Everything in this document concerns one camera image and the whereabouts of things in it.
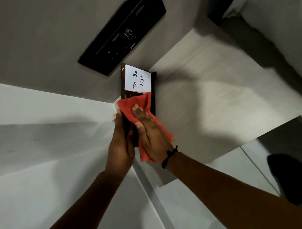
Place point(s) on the person's right forearm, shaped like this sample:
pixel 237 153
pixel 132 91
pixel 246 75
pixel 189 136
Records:
pixel 224 195

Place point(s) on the person's right hand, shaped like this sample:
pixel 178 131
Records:
pixel 154 139

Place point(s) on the dark brown desk calendar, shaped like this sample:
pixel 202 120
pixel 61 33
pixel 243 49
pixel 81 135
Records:
pixel 153 94

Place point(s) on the red cleaning cloth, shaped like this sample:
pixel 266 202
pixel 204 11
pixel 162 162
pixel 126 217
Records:
pixel 138 102

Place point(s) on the person's left hand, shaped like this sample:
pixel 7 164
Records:
pixel 119 153

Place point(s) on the person's right thumb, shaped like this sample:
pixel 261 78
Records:
pixel 141 132

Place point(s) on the black braided wristband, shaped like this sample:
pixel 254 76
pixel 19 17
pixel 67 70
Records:
pixel 168 155

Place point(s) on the person's left forearm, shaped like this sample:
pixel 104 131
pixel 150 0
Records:
pixel 92 203

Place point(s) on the black wall control panel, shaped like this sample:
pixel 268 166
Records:
pixel 122 35

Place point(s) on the person's left thumb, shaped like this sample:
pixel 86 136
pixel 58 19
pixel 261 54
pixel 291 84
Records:
pixel 130 144

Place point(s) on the white paper note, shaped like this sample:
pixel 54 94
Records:
pixel 137 79

